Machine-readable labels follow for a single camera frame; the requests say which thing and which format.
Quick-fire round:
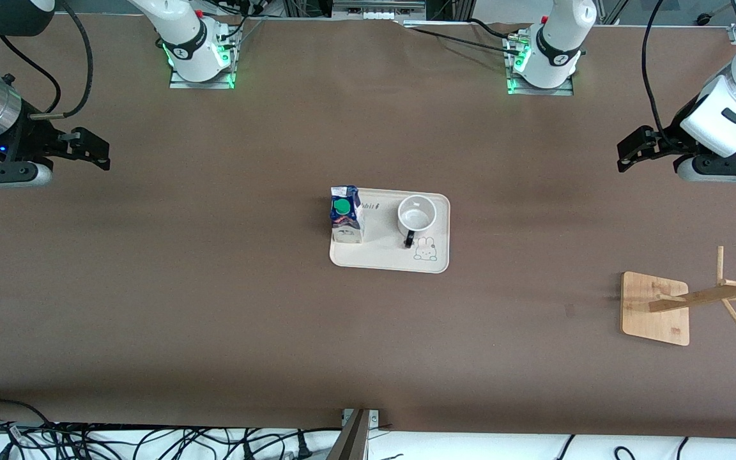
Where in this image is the white smiley cup black handle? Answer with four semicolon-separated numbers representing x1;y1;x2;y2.
397;194;438;250

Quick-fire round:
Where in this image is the blue milk carton green cap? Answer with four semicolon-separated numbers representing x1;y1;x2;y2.
330;185;365;245

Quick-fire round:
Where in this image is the wooden cup rack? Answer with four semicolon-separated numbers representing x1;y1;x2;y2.
620;245;736;348

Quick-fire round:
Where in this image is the beige rabbit print tray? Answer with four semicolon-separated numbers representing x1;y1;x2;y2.
329;187;452;275

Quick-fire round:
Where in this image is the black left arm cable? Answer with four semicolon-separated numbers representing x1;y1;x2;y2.
641;0;688;151

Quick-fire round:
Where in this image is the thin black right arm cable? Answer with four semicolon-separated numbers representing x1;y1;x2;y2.
0;34;63;116

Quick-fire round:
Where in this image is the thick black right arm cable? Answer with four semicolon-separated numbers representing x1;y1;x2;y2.
28;0;95;122

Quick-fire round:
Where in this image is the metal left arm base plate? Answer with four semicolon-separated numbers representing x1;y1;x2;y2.
503;35;576;97

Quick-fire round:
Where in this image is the thick black table cable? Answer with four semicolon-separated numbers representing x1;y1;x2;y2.
469;17;530;43

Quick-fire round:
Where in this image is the thin black table cable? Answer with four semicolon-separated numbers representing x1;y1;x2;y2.
406;26;525;57

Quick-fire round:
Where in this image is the black looping floor cable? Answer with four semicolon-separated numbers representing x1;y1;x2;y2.
0;399;59;448

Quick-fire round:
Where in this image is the metal post with bracket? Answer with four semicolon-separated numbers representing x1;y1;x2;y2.
326;408;381;460

